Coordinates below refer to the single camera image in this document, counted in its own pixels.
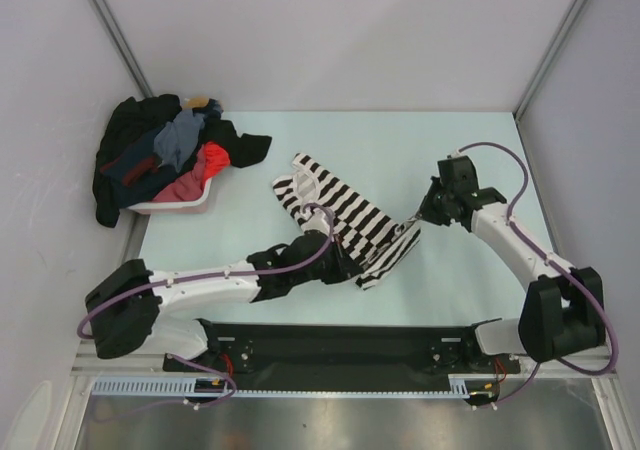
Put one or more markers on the red garment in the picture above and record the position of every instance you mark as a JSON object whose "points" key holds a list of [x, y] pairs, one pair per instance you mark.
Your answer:
{"points": [[216, 160]]}

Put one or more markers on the grey blue garment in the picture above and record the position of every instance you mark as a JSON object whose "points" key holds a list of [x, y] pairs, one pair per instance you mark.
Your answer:
{"points": [[177, 140]]}

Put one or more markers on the aluminium frame rail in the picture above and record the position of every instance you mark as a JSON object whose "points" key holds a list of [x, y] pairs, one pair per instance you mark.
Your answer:
{"points": [[86, 364]]}

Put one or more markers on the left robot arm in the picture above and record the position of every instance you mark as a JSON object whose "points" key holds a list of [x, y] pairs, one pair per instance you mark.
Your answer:
{"points": [[136, 309]]}

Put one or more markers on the tan garment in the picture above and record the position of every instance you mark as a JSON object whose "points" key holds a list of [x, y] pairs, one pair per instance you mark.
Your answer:
{"points": [[195, 102]]}

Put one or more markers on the pink plastic basket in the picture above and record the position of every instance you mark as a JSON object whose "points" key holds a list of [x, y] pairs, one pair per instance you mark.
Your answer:
{"points": [[197, 206]]}

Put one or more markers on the black garment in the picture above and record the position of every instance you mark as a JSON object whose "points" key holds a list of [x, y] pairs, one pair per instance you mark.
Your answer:
{"points": [[133, 118]]}

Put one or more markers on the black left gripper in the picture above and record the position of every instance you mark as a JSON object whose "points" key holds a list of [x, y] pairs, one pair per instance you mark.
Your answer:
{"points": [[344, 268]]}

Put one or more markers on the pink garment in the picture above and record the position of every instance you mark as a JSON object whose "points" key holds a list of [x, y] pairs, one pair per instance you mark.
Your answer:
{"points": [[186, 188]]}

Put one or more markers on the white slotted cable duct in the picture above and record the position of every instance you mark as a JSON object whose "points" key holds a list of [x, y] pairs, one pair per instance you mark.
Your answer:
{"points": [[442, 386]]}

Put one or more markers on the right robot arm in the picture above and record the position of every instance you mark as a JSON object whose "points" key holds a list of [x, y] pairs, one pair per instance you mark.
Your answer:
{"points": [[557, 318]]}

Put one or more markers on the navy maroon garment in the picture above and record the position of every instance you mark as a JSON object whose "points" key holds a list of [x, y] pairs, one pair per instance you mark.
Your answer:
{"points": [[138, 175]]}

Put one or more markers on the black white striped tank top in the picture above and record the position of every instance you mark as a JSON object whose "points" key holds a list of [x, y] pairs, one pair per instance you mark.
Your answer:
{"points": [[368, 235]]}

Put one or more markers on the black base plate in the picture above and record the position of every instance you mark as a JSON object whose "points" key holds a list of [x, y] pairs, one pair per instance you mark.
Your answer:
{"points": [[261, 351]]}

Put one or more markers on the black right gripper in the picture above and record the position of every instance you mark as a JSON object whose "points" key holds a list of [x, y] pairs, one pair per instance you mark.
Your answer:
{"points": [[427, 212]]}

